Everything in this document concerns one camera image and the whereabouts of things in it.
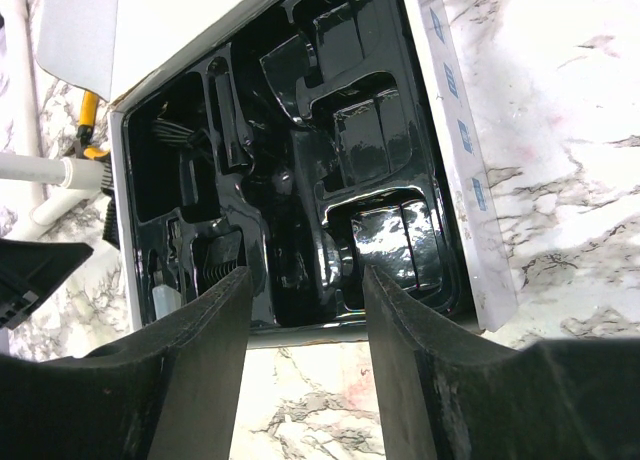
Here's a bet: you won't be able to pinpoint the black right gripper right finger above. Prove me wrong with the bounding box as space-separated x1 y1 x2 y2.
363 267 639 459

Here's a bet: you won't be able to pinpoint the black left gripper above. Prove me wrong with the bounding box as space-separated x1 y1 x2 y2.
1 239 93 330

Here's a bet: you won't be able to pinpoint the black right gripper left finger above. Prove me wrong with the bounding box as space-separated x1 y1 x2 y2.
1 267 253 459

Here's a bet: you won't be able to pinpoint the white hair clipper kit box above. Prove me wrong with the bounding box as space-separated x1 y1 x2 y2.
36 0 518 346

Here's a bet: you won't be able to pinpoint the black clipper guard comb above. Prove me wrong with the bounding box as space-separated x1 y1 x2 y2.
100 156 120 250

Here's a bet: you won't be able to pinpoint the small oil bottle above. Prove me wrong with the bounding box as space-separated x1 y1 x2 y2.
151 270 182 320

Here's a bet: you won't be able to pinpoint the black guard comb in tray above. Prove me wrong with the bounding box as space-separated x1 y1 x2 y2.
201 231 246 287

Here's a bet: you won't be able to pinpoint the white PVC pipe frame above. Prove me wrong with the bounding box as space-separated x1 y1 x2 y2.
1 0 104 241

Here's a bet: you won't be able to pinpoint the yellow handled pliers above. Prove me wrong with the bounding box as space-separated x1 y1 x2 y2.
64 90 110 162

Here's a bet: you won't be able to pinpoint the black power cord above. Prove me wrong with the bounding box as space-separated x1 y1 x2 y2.
149 119 211 154

